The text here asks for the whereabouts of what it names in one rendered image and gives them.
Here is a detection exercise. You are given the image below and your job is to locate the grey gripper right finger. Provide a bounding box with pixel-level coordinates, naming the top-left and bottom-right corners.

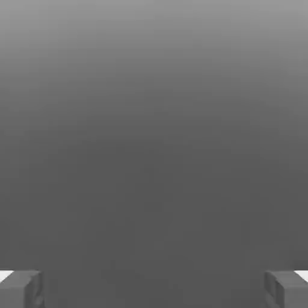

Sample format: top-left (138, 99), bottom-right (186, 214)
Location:
top-left (263, 269), bottom-right (308, 308)

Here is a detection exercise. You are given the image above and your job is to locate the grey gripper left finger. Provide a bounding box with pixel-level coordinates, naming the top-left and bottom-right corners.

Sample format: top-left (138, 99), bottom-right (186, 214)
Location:
top-left (0, 269), bottom-right (45, 308)

